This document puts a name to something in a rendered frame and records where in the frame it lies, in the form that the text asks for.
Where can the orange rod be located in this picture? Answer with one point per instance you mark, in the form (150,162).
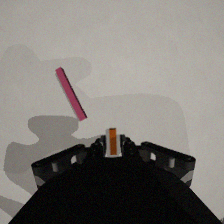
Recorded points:
(113,143)

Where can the pink rod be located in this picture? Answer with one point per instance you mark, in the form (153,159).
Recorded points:
(71,94)

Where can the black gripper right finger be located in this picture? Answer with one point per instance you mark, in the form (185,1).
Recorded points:
(180,164)

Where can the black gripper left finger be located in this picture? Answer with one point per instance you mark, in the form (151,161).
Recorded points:
(55,164)

